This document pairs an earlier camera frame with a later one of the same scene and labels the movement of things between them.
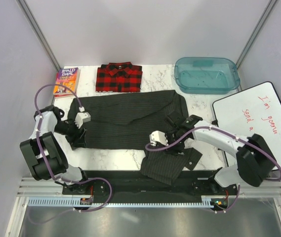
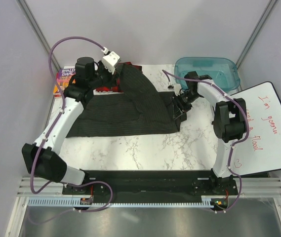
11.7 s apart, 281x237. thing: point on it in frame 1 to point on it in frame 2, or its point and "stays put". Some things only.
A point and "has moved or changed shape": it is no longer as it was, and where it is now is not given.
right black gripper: (171, 148) to (184, 108)
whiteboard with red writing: (258, 113) stays put
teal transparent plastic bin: (206, 75) stays put
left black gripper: (77, 140) to (110, 76)
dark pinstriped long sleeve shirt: (125, 121) has moved or changed shape
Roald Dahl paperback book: (69, 77) stays put
